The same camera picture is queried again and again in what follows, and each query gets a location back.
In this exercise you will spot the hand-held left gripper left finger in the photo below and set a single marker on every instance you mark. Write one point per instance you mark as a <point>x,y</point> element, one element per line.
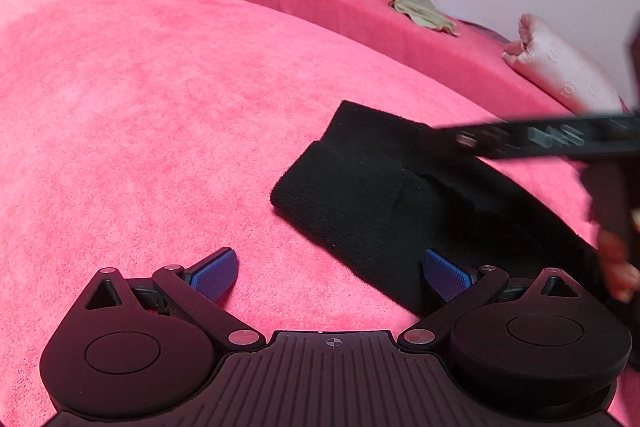
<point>215,276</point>

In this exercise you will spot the person's right hand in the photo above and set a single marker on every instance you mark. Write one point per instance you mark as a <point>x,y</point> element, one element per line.
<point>619,264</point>

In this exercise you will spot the pink pillow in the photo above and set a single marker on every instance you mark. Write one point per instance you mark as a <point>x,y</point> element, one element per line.
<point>555,62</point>

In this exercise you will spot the beige garment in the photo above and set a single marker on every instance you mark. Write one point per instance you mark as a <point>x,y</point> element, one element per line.
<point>420,9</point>

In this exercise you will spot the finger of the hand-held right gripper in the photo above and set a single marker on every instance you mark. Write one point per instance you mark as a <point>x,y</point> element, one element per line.
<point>457,139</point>

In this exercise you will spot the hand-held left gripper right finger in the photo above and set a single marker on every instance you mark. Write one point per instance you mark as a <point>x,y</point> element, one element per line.
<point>445,278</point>

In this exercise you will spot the bed with pink cover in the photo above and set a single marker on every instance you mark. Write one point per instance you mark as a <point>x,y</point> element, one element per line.
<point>360,2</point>

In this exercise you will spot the black knit pants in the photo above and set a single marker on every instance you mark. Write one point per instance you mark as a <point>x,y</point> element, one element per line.
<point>360,187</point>

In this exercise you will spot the pink fleece blanket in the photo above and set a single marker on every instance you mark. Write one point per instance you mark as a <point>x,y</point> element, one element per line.
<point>150,107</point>

